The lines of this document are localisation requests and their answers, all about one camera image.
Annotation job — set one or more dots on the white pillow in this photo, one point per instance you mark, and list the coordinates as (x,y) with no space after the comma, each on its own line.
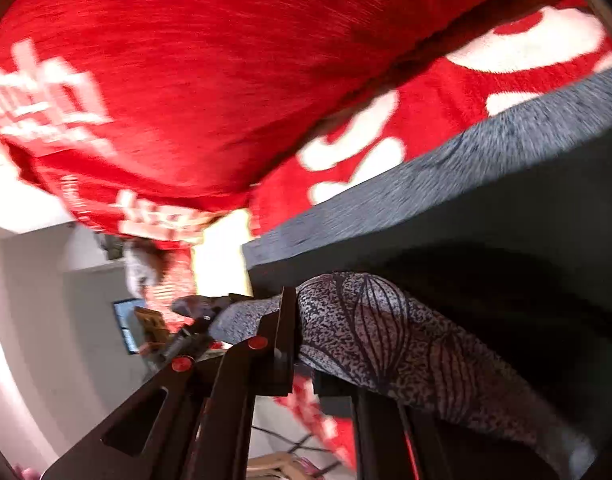
(218,262)

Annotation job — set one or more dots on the red folded quilt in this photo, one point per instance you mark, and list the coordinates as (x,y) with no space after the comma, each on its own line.
(153,117)

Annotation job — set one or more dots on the red wedding bed blanket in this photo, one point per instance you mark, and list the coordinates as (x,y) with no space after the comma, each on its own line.
(513,63)

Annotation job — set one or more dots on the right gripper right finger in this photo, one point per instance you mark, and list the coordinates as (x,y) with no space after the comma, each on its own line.
(392,440)

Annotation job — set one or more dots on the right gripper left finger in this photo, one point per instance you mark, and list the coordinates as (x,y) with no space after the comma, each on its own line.
(193,419)

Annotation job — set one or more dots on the black pants grey patterned stripe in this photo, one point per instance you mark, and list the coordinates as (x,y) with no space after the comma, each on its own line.
(474,283)

